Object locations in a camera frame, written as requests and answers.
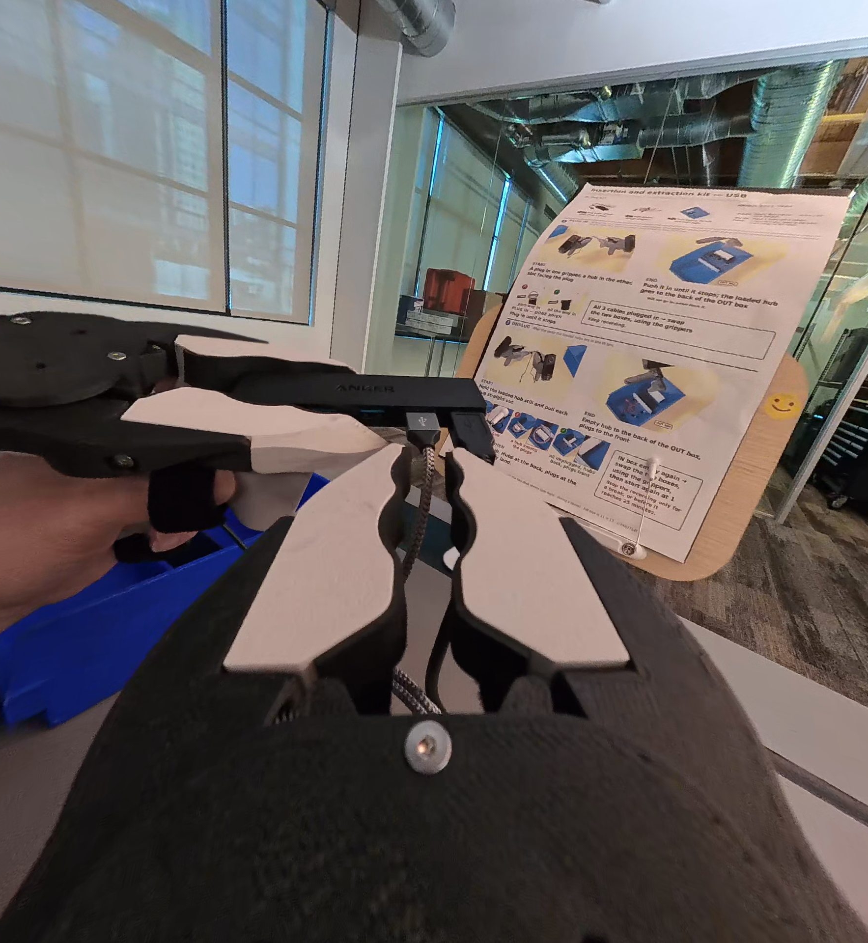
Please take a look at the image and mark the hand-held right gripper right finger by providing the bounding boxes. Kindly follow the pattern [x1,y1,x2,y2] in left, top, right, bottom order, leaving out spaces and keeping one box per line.
[443,446,634,714]

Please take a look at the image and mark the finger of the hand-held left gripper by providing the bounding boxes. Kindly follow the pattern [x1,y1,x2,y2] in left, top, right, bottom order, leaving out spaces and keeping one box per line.
[174,335,357,388]
[120,387,391,474]

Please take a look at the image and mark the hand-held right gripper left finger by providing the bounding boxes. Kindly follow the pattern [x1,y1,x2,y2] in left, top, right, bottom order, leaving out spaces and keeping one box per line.
[222,442,413,712]

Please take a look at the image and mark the braided grey usb cable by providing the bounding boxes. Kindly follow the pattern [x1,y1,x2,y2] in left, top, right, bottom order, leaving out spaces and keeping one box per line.
[388,411,446,717]

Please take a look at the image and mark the blue plastic bin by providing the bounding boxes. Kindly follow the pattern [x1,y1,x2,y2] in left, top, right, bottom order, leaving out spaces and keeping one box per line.
[0,471,332,726]

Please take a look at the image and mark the person's left hand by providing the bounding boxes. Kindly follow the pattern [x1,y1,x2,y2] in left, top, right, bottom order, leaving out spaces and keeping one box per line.
[0,453,237,657]

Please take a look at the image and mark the orange printer cover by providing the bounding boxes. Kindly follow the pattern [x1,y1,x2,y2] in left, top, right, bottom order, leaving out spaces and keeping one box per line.
[422,269,476,315]

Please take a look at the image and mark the wooden board stand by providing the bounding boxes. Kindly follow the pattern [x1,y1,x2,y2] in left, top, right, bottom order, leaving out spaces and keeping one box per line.
[456,302,811,583]

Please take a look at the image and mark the large window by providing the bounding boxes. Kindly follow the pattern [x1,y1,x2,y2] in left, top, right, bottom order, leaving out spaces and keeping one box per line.
[0,0,332,325]

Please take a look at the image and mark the printed instruction poster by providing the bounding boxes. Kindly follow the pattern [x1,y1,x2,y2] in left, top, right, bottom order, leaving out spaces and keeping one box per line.
[473,183,858,562]

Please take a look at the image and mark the silver ceiling ducts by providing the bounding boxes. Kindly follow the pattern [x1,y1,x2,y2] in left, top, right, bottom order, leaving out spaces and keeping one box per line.
[375,0,847,200]

